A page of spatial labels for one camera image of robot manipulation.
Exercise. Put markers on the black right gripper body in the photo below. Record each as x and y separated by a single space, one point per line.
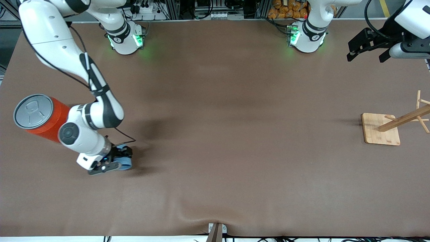
116 154

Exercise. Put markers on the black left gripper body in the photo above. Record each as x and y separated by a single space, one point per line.
385 34

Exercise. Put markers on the blue plastic cup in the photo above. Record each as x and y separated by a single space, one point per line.
125 165

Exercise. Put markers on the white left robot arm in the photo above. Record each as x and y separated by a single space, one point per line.
307 37

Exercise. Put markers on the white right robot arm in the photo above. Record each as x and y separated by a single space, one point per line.
50 33

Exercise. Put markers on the wooden cup rack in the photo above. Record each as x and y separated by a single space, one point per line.
379 131

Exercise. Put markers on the orange can with grey lid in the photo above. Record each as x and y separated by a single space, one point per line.
40 114

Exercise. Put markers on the orange snack packet pile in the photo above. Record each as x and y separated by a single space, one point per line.
285 10

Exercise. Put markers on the brown table cloth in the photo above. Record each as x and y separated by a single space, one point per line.
235 134

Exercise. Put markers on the white power strip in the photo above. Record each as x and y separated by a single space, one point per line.
149 11

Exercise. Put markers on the metal table clamp bracket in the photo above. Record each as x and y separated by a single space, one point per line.
216 232

